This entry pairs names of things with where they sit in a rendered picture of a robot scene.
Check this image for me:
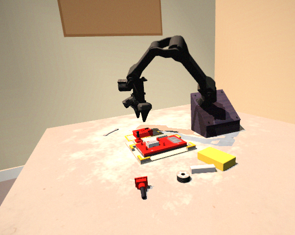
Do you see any black toy tyre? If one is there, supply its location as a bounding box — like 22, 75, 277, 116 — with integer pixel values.
177, 171, 190, 184

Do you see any yellow rectangular block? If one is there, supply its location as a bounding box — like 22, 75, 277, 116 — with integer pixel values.
198, 147, 236, 171

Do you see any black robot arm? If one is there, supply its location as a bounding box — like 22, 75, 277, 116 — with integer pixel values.
118, 35, 217, 109

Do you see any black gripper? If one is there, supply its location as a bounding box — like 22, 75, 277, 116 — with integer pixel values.
131, 91, 152, 122

